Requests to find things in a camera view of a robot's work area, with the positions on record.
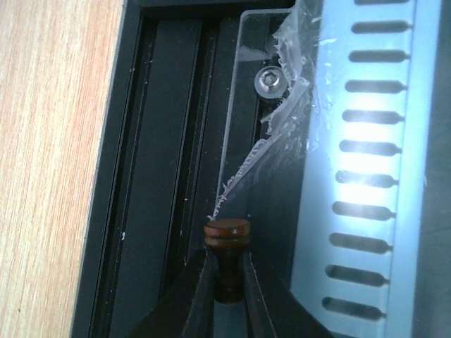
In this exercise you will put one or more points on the clear acrylic cover plate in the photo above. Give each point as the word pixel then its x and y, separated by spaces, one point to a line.
pixel 266 140

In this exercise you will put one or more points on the silver hex screw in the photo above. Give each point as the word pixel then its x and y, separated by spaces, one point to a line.
pixel 270 83

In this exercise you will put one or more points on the dark chess piece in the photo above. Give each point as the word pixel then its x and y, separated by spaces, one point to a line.
pixel 228 239

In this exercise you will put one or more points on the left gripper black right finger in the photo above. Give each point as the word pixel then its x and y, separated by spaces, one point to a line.
pixel 271 309

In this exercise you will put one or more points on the black enclosure frame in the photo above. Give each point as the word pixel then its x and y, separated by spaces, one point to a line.
pixel 160 156

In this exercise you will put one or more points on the light blue cable duct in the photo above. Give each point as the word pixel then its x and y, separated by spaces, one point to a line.
pixel 354 267

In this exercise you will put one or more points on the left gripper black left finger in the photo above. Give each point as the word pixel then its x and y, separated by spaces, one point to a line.
pixel 187 309

